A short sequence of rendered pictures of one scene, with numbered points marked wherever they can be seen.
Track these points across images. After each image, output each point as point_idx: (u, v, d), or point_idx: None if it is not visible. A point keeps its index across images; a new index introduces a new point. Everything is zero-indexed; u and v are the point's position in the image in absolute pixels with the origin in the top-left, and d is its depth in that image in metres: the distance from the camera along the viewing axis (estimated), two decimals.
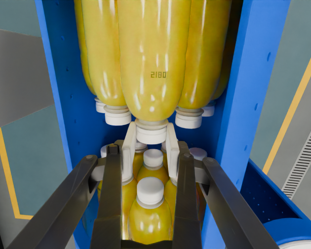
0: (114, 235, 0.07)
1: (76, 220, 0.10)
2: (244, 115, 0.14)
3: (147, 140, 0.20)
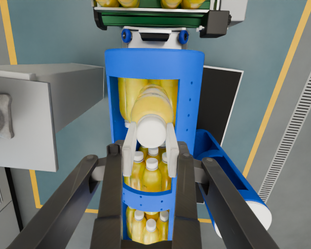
0: (115, 235, 0.07)
1: (77, 220, 0.10)
2: (181, 133, 0.45)
3: (147, 127, 0.20)
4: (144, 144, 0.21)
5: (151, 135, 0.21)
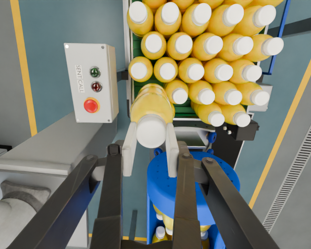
0: (115, 235, 0.07)
1: (77, 220, 0.10)
2: None
3: (147, 127, 0.21)
4: (144, 144, 0.21)
5: (151, 135, 0.21)
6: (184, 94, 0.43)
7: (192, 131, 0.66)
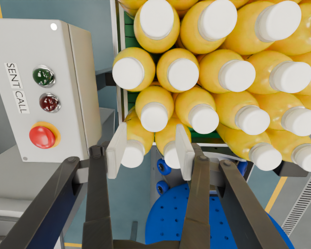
0: (106, 236, 0.07)
1: (62, 224, 0.10)
2: None
3: (151, 113, 0.23)
4: (147, 128, 0.24)
5: (154, 120, 0.24)
6: (213, 117, 0.23)
7: (212, 157, 0.46)
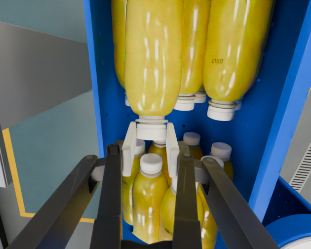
0: (114, 235, 0.07)
1: (76, 220, 0.10)
2: (298, 103, 0.15)
3: None
4: None
5: None
6: None
7: None
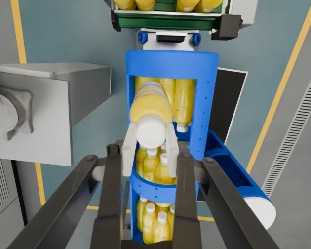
0: (114, 235, 0.07)
1: (77, 220, 0.10)
2: (197, 129, 0.48)
3: None
4: None
5: None
6: None
7: None
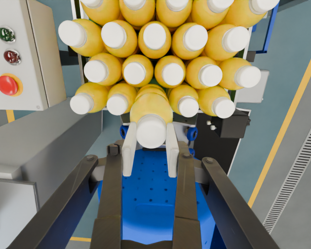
0: (114, 235, 0.07)
1: (77, 220, 0.10)
2: None
3: (91, 65, 0.30)
4: (90, 78, 0.31)
5: (94, 71, 0.30)
6: (139, 69, 0.30)
7: None
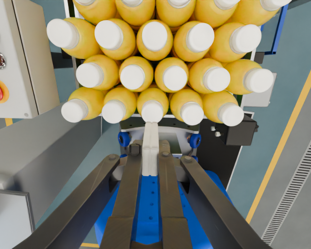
0: (125, 236, 0.07)
1: (94, 218, 0.11)
2: None
3: (84, 69, 0.27)
4: (83, 83, 0.28)
5: (87, 75, 0.27)
6: (137, 73, 0.27)
7: (170, 132, 0.50)
